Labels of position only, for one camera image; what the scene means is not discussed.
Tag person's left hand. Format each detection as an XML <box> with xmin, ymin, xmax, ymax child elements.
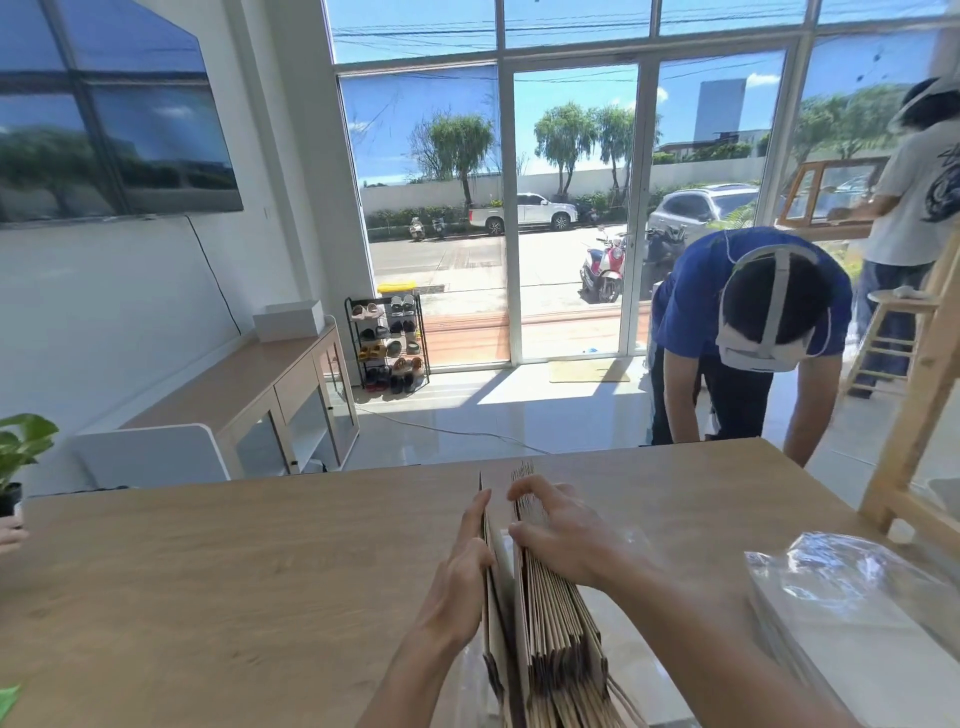
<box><xmin>418</xmin><ymin>487</ymin><xmax>498</xmax><ymax>648</ymax></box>

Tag person's right hand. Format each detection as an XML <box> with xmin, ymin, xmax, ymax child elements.
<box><xmin>507</xmin><ymin>474</ymin><xmax>640</xmax><ymax>595</ymax></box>

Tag single brown bag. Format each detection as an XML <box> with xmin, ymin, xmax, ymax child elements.
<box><xmin>477</xmin><ymin>471</ymin><xmax>520</xmax><ymax>728</ymax></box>

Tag stack of brown paper bags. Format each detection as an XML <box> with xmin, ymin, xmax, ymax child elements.
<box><xmin>510</xmin><ymin>461</ymin><xmax>648</xmax><ymax>728</ymax></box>

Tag person's left forearm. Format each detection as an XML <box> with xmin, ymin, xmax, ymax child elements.
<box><xmin>355</xmin><ymin>624</ymin><xmax>470</xmax><ymax>728</ymax></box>

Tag person's right forearm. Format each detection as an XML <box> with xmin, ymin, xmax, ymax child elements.
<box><xmin>600</xmin><ymin>564</ymin><xmax>860</xmax><ymax>728</ymax></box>

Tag beige doormat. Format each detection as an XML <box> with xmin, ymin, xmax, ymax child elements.
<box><xmin>548</xmin><ymin>359</ymin><xmax>633</xmax><ymax>385</ymax></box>

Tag rows of shoes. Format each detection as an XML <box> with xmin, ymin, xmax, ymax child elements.
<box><xmin>351</xmin><ymin>295</ymin><xmax>426</xmax><ymax>394</ymax></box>

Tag black shoe rack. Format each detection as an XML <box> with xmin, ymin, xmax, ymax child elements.
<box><xmin>344</xmin><ymin>294</ymin><xmax>432</xmax><ymax>396</ymax></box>

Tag light wooden sideboard cabinet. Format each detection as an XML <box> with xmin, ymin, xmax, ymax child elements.
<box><xmin>118</xmin><ymin>315</ymin><xmax>362</xmax><ymax>481</ymax></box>

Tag white box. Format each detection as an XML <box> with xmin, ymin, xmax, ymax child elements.
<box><xmin>252</xmin><ymin>299</ymin><xmax>321</xmax><ymax>345</ymax></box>

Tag red scooter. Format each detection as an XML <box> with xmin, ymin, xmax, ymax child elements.
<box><xmin>578</xmin><ymin>228</ymin><xmax>628</xmax><ymax>304</ymax></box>

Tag white headset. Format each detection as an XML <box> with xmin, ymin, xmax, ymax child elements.
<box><xmin>714</xmin><ymin>243</ymin><xmax>835</xmax><ymax>375</ymax></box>

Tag white pickup truck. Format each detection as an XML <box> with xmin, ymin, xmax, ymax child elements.
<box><xmin>468</xmin><ymin>192</ymin><xmax>579</xmax><ymax>237</ymax></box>

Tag black motorcycle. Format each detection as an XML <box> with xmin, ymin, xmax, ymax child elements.
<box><xmin>643</xmin><ymin>223</ymin><xmax>689</xmax><ymax>273</ymax></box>

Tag clear plastic bag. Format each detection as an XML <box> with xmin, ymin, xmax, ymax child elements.
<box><xmin>744</xmin><ymin>531</ymin><xmax>960</xmax><ymax>728</ymax></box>

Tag white rounded chair back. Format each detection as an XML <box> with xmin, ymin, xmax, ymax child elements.
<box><xmin>70</xmin><ymin>423</ymin><xmax>233</xmax><ymax>494</ymax></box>

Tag white flat packet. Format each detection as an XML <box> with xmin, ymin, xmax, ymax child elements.
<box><xmin>747</xmin><ymin>573</ymin><xmax>960</xmax><ymax>728</ymax></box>

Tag silver car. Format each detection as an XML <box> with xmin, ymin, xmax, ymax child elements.
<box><xmin>646</xmin><ymin>184</ymin><xmax>760</xmax><ymax>243</ymax></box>

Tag wooden stool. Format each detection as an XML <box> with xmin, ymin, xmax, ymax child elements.
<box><xmin>843</xmin><ymin>288</ymin><xmax>943</xmax><ymax>399</ymax></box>

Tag green potted plant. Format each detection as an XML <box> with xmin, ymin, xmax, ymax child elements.
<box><xmin>0</xmin><ymin>413</ymin><xmax>60</xmax><ymax>496</ymax></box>

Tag thin floor cable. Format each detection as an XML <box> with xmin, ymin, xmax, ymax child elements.
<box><xmin>352</xmin><ymin>403</ymin><xmax>520</xmax><ymax>460</ymax></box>

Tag white sliding door frame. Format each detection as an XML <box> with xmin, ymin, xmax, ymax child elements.
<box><xmin>501</xmin><ymin>51</ymin><xmax>798</xmax><ymax>369</ymax></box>

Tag black television cable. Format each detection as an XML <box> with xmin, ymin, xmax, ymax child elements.
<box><xmin>183</xmin><ymin>214</ymin><xmax>245</xmax><ymax>339</ymax></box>

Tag wooden ladder shelf frame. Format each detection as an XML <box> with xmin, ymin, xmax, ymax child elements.
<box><xmin>858</xmin><ymin>231</ymin><xmax>960</xmax><ymax>540</ymax></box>

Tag wooden window frame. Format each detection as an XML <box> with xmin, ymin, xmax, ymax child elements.
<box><xmin>774</xmin><ymin>158</ymin><xmax>891</xmax><ymax>231</ymax></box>

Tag wall-mounted black television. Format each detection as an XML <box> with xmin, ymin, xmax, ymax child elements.
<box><xmin>0</xmin><ymin>0</ymin><xmax>246</xmax><ymax>228</ymax></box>

